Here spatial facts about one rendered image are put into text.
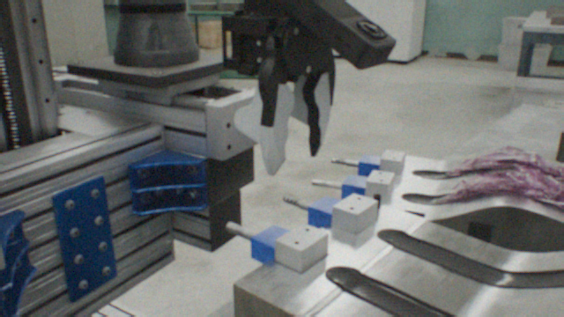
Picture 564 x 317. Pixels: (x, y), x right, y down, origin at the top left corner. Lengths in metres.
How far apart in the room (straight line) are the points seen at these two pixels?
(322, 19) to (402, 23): 6.63
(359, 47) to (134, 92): 0.57
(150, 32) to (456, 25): 7.08
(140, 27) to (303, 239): 0.48
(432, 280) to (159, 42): 0.57
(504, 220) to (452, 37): 7.12
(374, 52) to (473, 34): 7.35
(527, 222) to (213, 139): 0.47
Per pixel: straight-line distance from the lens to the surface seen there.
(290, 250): 0.53
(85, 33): 6.50
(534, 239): 0.75
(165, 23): 0.87
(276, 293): 0.50
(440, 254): 0.61
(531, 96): 4.00
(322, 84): 0.51
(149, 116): 0.88
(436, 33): 7.85
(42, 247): 0.76
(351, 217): 0.60
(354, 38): 0.42
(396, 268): 0.56
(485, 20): 7.73
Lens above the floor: 1.19
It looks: 21 degrees down
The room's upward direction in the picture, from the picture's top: straight up
